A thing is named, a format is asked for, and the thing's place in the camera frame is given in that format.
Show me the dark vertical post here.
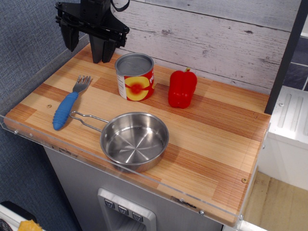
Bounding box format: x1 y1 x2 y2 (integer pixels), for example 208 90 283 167
264 0 308 115

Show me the red toy bell pepper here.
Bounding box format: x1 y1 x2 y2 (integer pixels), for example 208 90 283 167
168 68 197 109

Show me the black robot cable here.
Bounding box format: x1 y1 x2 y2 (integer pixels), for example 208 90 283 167
110 0 130 12

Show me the yellow object bottom left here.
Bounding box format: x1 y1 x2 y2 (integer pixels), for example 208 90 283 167
18 220 43 231

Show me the white toy sink unit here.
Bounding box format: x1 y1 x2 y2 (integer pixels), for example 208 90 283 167
257 87 308 190

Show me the grey toy fridge cabinet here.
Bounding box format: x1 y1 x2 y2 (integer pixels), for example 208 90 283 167
45 148 223 231

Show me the red yellow food can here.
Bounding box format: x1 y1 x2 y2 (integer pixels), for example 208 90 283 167
115 53 154 101

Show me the blue handled metal fork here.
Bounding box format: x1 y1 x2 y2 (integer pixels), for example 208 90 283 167
52 75 91 130

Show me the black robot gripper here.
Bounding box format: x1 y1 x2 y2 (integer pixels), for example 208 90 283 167
55 0 130 64

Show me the small stainless steel pot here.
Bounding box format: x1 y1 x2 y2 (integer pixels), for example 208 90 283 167
69 111 169 172

